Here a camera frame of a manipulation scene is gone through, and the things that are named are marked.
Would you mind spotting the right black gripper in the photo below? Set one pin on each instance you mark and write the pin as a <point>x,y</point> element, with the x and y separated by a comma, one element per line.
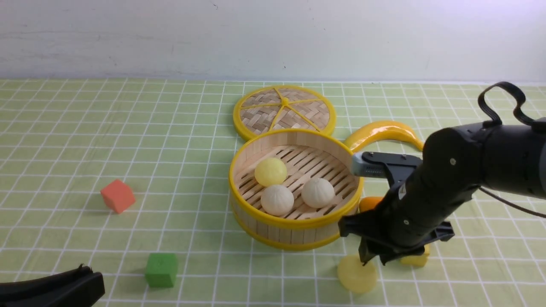
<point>411,215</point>

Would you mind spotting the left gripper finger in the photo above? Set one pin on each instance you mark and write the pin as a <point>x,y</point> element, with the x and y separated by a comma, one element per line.
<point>79,287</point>

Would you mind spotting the yellow bun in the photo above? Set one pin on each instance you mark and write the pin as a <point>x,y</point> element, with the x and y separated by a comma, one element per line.
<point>270,171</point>
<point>355,276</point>

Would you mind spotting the white bun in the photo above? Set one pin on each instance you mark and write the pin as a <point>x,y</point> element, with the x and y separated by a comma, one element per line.
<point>318,193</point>
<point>277,200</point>

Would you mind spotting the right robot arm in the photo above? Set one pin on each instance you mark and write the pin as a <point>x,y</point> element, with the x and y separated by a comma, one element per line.
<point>456,161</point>

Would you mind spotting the bamboo steamer tray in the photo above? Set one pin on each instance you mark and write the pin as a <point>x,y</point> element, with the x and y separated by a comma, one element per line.
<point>306,154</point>

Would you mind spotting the woven bamboo steamer lid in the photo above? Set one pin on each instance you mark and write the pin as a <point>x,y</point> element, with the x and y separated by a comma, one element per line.
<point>283,107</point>

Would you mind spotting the yellow foam cube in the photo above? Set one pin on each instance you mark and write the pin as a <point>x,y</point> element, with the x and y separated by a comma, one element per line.
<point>417,261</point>

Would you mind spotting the orange toy mango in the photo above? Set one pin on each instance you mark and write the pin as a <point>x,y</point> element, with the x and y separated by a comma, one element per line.
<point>369,203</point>

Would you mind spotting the green foam cube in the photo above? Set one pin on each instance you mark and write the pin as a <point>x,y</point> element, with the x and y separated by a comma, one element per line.
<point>161,270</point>

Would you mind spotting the red foam cube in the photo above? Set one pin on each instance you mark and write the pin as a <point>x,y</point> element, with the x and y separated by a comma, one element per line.
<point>118,196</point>

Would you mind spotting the green checkered tablecloth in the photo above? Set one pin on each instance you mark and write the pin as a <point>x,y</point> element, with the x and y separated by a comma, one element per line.
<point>171,142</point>

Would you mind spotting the yellow toy banana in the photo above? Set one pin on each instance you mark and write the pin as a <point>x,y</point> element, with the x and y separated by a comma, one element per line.
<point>382,130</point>

